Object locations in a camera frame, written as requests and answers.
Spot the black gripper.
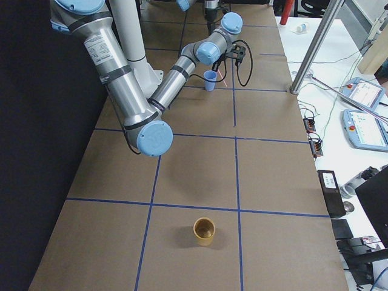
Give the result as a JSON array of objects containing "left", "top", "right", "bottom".
[
  {"left": 204, "top": 8, "right": 216, "bottom": 27},
  {"left": 212, "top": 54, "right": 226, "bottom": 72}
]

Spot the pink chopstick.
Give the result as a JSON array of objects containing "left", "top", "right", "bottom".
[{"left": 217, "top": 69, "right": 228, "bottom": 88}]

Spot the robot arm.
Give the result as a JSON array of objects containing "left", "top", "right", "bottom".
[
  {"left": 50, "top": 1, "right": 243, "bottom": 156},
  {"left": 176, "top": 0, "right": 219, "bottom": 27}
]

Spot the blue ribbed plastic cup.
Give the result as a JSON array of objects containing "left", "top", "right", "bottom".
[{"left": 203, "top": 70, "right": 217, "bottom": 92}]

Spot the bamboo wooden cup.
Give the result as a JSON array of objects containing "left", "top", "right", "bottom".
[{"left": 193, "top": 217, "right": 216, "bottom": 246}]

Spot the red cylinder bottle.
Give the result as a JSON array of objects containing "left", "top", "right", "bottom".
[{"left": 279, "top": 0, "right": 295, "bottom": 25}]

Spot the white mounting pillar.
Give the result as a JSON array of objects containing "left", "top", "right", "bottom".
[{"left": 109, "top": 0, "right": 163, "bottom": 98}]

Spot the white blue tube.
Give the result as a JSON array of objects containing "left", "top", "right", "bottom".
[{"left": 295, "top": 22, "right": 310, "bottom": 34}]

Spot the orange connector block far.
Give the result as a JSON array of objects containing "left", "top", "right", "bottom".
[{"left": 303, "top": 116, "right": 316, "bottom": 133}]

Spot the orange connector block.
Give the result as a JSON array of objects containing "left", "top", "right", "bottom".
[
  {"left": 303, "top": 116, "right": 316, "bottom": 133},
  {"left": 309, "top": 137, "right": 323, "bottom": 158}
]

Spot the orange connector block near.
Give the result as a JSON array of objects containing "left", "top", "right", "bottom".
[{"left": 309, "top": 137, "right": 323, "bottom": 158}]

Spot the far teach pendant tablet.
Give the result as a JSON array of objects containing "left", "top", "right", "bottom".
[{"left": 341, "top": 77, "right": 386, "bottom": 111}]

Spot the teach pendant tablet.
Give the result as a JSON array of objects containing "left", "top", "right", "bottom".
[
  {"left": 341, "top": 109, "right": 387, "bottom": 152},
  {"left": 341, "top": 77, "right": 386, "bottom": 111}
]

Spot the near teach pendant tablet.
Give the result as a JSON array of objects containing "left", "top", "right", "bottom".
[{"left": 341, "top": 109, "right": 387, "bottom": 152}]

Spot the black power box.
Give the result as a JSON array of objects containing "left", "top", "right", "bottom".
[{"left": 317, "top": 170, "right": 346, "bottom": 218}]

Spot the clear water bottle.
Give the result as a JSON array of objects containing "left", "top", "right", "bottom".
[{"left": 339, "top": 166, "right": 379, "bottom": 199}]

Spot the black monitor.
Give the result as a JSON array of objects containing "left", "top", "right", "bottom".
[{"left": 355, "top": 167, "right": 388, "bottom": 247}]

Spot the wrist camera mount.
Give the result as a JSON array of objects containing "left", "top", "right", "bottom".
[{"left": 226, "top": 44, "right": 246, "bottom": 64}]

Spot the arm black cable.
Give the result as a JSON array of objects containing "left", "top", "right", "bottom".
[{"left": 232, "top": 39, "right": 254, "bottom": 87}]

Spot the aluminium frame post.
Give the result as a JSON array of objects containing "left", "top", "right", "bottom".
[{"left": 290, "top": 0, "right": 344, "bottom": 95}]

